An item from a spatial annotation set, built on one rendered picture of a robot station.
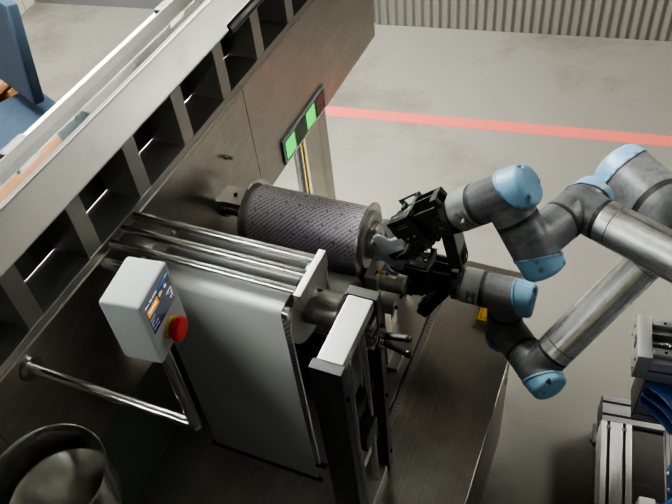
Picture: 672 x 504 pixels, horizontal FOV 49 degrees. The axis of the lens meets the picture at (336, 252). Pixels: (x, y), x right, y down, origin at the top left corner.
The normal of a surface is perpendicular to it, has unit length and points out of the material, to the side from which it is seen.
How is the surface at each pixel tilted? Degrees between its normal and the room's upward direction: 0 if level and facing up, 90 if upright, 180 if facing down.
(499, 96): 0
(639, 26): 90
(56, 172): 55
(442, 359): 0
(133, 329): 90
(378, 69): 0
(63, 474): 72
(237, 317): 90
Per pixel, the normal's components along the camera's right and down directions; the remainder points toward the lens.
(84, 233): 0.92, 0.22
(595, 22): -0.26, 0.72
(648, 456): -0.09, -0.69
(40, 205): 0.70, -0.22
